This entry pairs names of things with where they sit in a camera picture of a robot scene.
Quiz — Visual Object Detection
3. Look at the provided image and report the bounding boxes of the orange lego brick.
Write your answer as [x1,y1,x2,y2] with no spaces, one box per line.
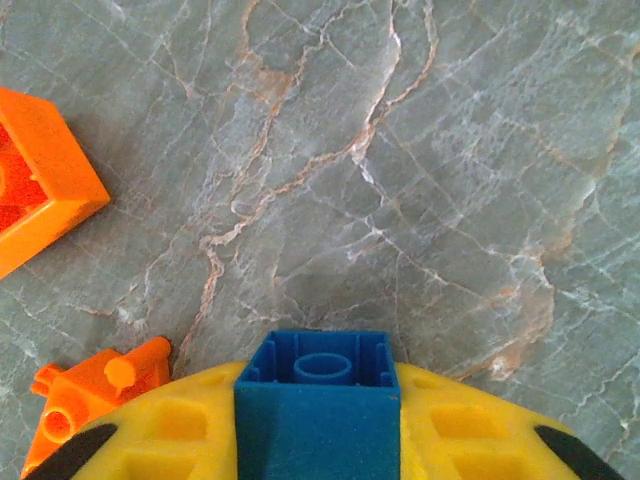
[0,87,111,279]

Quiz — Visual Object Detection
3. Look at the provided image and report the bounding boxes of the orange lego axle beam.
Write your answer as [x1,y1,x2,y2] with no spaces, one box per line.
[19,335,174,479]

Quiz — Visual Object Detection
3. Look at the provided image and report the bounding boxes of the blue lego brick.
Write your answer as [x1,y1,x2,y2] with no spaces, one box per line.
[233,329,404,480]

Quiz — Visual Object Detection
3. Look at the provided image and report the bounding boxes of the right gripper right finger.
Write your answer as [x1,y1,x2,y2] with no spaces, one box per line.
[397,360,626,480]

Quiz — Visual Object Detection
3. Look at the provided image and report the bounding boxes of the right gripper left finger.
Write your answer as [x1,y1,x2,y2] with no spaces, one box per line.
[24,360,241,480]

